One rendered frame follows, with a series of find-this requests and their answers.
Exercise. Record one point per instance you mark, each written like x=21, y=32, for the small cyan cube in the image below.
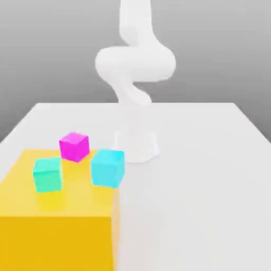
x=107, y=168

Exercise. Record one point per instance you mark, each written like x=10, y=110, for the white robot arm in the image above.
x=135, y=63

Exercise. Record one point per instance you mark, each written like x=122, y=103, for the small green cube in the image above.
x=48, y=174

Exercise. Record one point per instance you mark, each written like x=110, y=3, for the small magenta cube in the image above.
x=74, y=147

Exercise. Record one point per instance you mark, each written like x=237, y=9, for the large yellow box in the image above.
x=55, y=237

